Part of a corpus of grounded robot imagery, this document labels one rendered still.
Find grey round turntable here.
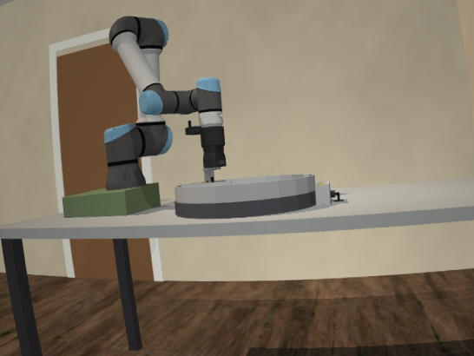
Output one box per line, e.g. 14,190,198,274
174,175,344,219

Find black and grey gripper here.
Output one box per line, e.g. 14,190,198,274
185,111,227,182

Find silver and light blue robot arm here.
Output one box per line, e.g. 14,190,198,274
104,16,222,190

